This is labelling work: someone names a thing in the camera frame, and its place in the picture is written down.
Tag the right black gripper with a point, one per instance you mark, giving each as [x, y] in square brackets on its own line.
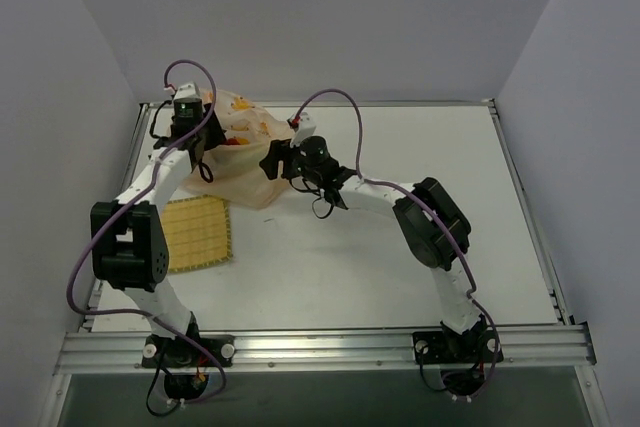
[273, 160]

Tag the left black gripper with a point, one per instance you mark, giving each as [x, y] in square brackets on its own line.
[212, 132]

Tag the translucent banana-print plastic bag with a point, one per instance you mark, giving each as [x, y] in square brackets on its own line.
[237, 177]

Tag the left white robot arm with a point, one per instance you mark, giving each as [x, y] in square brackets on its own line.
[129, 248]

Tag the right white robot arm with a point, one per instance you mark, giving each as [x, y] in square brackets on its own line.
[433, 226]

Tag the woven bamboo tray mat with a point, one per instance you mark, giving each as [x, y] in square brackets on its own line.
[198, 233]

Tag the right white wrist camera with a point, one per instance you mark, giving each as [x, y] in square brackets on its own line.
[303, 127]

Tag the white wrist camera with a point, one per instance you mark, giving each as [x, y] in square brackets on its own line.
[303, 127]
[187, 93]

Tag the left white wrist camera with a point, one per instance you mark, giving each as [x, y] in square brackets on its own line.
[187, 93]

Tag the back aluminium rail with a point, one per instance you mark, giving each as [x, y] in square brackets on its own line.
[375, 103]

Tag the aluminium rail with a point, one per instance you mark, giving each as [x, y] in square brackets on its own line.
[375, 103]
[136, 141]
[536, 233]
[330, 350]

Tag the left side aluminium rail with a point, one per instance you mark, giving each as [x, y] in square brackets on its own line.
[136, 141]

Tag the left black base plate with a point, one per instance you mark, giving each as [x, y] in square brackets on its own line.
[180, 354]

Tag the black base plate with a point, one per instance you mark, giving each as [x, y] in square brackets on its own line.
[180, 354]
[440, 348]

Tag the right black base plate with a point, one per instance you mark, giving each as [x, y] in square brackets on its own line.
[440, 348]

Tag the right side aluminium rail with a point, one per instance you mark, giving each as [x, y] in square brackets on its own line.
[536, 233]

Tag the front aluminium rail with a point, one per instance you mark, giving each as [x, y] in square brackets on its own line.
[330, 350]

